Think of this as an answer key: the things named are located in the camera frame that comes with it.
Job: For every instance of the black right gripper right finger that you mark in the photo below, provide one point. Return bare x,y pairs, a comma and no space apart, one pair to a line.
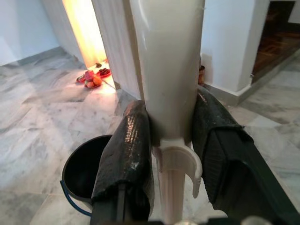
225,159

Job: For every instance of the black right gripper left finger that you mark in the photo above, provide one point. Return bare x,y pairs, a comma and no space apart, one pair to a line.
126,159

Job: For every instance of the red incense stick can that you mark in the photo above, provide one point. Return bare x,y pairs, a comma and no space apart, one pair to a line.
201,75

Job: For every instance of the red plate of fruit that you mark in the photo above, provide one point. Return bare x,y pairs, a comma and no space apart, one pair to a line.
90,79

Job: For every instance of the red plate dark food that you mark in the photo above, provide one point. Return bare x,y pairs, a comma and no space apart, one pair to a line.
104,72

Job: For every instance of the small dark offering dish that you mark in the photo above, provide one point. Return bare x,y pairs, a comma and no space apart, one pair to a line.
98,65

